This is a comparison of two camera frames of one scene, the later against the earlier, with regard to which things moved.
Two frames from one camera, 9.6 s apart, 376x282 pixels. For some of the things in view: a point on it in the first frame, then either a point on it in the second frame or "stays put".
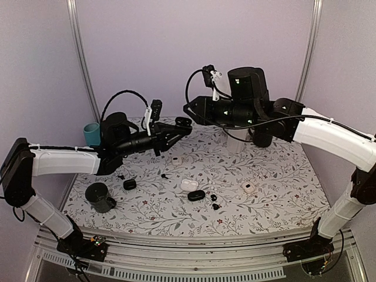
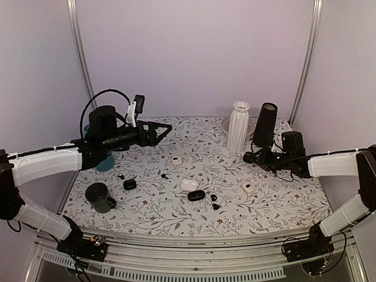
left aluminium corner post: x=74 y=16 stays put
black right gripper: x=201 y=104 to x=264 y=158
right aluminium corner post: x=312 y=39 stays put
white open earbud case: x=188 y=185 stays put
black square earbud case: x=129 y=184 stays put
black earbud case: x=184 y=127 to x=249 y=157
